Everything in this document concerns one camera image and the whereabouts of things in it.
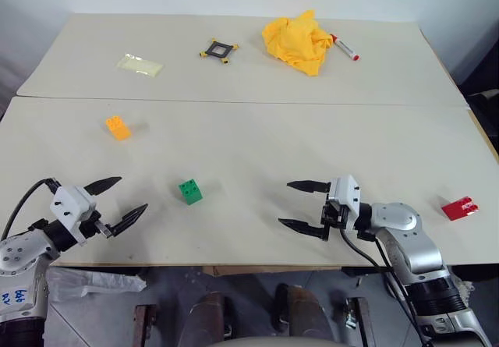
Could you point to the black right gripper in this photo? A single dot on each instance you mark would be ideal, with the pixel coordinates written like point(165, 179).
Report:
point(334, 215)

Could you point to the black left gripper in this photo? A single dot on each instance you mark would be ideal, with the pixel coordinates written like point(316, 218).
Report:
point(89, 231)

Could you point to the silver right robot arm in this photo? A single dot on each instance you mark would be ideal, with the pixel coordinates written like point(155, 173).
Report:
point(413, 245)

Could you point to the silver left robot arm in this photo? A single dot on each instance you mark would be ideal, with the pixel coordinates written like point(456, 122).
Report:
point(19, 254)

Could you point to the orange toy brick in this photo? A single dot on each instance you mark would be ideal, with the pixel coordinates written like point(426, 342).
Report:
point(119, 128)

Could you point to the green toy brick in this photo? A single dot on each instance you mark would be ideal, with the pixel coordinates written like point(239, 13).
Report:
point(191, 193)

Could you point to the crumpled white plastic bag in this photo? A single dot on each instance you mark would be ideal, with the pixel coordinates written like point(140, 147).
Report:
point(89, 282)

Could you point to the dark rounded brown shape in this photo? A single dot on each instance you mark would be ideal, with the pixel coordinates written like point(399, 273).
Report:
point(304, 312)
point(206, 317)

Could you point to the brown wooden bar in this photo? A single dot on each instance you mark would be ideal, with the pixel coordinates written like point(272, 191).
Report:
point(364, 323)
point(145, 325)

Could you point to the clear bag pale yellow contents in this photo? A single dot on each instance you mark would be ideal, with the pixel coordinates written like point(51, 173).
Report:
point(139, 66)

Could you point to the red toy brick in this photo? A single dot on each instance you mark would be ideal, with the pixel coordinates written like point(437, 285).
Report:
point(456, 208)

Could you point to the white marker with red cap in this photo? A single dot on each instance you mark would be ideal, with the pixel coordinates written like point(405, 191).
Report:
point(347, 48)

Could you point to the crumpled yellow cloth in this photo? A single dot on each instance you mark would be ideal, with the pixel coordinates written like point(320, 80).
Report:
point(296, 43)

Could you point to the black furniture piece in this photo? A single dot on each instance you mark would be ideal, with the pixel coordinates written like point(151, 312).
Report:
point(485, 109)

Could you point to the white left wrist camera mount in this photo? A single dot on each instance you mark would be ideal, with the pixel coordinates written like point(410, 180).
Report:
point(72, 204)

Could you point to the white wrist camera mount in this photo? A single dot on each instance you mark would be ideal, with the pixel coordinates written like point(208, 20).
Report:
point(347, 191)
point(72, 204)

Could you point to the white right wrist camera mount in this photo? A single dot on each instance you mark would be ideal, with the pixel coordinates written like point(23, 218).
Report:
point(347, 191)

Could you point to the black square frame yellow corners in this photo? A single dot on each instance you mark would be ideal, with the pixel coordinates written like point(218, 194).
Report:
point(212, 52)

